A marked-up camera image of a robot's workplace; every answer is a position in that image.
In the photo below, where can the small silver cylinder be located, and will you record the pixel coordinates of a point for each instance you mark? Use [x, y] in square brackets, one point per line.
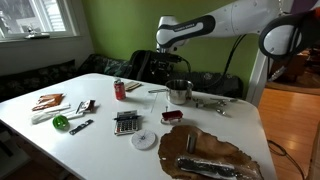
[191, 143]

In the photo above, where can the orange snack packet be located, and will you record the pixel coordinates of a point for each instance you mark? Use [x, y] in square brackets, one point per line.
[47, 101]

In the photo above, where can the silver measuring spoons set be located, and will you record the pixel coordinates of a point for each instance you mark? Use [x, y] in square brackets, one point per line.
[217, 104]

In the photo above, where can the white plastic wrapped packet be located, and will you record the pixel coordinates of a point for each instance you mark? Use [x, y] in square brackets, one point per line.
[49, 113]

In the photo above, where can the white round protractor disc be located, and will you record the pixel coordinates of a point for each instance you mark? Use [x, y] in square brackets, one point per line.
[143, 139]

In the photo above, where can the black backpack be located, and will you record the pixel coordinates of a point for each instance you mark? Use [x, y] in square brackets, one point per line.
[139, 66]

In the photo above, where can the red soda can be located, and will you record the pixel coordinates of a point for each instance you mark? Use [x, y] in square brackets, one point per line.
[119, 88]

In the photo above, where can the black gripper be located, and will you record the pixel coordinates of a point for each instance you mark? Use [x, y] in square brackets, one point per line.
[161, 65]

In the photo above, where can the clear plastic ruler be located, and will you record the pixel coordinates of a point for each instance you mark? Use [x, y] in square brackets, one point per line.
[149, 101]

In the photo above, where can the grey calculator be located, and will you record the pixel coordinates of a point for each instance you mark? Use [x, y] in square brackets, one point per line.
[127, 122]

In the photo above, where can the green round tape dispenser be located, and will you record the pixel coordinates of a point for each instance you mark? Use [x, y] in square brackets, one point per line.
[60, 122]

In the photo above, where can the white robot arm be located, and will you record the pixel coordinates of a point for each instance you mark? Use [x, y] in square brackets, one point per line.
[281, 36]

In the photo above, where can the dark snack bar wrapper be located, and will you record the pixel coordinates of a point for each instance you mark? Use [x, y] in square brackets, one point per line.
[85, 106]

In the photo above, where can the dark floral sofa bench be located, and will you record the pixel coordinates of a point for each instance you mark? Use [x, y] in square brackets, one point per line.
[15, 85]

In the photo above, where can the brown wooden burl platter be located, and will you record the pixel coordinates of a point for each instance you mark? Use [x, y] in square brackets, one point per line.
[208, 147]

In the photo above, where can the silver steel pot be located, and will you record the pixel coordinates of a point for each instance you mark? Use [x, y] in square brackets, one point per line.
[177, 91]

